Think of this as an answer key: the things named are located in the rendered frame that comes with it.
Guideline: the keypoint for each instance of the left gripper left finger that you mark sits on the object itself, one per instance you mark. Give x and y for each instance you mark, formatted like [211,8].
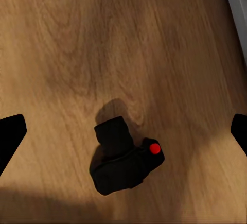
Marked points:
[12,131]

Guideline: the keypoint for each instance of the digital camera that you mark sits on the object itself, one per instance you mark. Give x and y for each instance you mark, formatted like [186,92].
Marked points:
[123,164]

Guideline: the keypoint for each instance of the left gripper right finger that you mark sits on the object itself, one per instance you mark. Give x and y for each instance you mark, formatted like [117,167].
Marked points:
[239,130]

